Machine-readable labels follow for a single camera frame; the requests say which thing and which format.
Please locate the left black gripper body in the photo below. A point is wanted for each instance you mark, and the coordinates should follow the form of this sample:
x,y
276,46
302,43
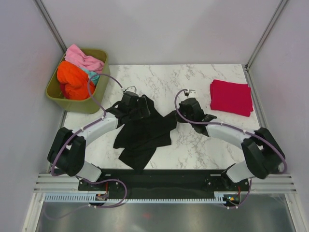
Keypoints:
x,y
132,110

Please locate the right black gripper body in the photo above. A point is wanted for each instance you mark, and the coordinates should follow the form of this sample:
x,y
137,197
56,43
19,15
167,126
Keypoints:
x,y
182,111

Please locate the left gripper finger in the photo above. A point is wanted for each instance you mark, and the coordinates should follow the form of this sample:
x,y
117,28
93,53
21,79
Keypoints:
x,y
139,107
148,108

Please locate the black t shirt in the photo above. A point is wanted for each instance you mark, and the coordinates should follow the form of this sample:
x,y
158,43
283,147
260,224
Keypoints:
x,y
140,138

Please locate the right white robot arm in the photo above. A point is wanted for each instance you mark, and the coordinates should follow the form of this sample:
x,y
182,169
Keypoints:
x,y
262,154

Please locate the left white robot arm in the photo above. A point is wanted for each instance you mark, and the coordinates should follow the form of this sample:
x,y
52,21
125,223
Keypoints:
x,y
67,152

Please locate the teal t shirt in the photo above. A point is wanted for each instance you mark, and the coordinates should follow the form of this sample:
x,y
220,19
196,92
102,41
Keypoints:
x,y
93,76

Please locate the folded red t shirt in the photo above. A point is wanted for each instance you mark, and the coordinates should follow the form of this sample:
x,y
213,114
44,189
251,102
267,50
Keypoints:
x,y
231,98

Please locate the orange t shirt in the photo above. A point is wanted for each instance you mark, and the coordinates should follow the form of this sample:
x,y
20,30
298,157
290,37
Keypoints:
x,y
73,81

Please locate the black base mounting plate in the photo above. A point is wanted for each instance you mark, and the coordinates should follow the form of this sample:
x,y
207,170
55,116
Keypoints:
x,y
163,183

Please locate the pink t shirt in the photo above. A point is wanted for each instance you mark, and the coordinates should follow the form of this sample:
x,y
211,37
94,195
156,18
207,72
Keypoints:
x,y
77,57

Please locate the olive green plastic bin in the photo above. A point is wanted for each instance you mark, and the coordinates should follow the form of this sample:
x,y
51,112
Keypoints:
x,y
87,106

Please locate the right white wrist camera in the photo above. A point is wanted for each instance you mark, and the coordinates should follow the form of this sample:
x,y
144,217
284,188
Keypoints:
x,y
190,93

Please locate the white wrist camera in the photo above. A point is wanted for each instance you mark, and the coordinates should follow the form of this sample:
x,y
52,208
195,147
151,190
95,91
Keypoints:
x,y
190,93
130,89

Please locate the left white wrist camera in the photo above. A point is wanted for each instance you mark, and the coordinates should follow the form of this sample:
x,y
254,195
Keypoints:
x,y
130,89

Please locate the white slotted cable duct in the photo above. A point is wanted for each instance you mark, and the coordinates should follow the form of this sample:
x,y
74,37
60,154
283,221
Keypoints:
x,y
97,199

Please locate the aluminium cross rail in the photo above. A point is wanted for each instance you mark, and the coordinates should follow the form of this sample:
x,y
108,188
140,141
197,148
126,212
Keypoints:
x,y
274,183

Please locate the left aluminium frame post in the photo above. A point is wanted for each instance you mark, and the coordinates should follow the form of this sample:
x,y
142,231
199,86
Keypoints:
x,y
51,25

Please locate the aluminium frame post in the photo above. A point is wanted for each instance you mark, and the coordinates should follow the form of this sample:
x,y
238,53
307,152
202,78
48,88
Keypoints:
x,y
266,33
51,25

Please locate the right aluminium frame post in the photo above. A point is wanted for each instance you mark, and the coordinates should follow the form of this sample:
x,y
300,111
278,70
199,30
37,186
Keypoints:
x,y
266,33

